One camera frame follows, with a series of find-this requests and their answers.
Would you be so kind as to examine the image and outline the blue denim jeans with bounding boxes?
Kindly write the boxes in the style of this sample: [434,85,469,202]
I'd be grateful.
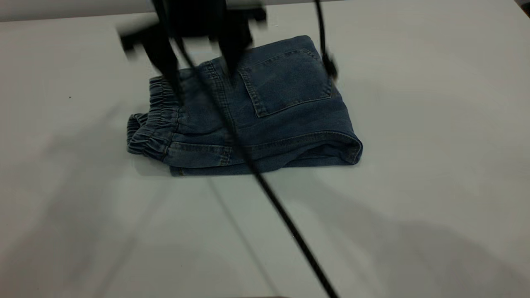
[126,35,364,178]

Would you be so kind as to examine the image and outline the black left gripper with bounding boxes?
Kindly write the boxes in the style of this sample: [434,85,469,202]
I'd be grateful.
[118,0,267,105]

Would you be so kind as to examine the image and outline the black hanging cable with plug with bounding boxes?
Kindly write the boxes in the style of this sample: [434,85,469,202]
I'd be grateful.
[314,0,338,80]

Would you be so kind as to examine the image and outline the long black cable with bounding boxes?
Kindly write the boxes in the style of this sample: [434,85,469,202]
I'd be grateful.
[157,0,340,298]

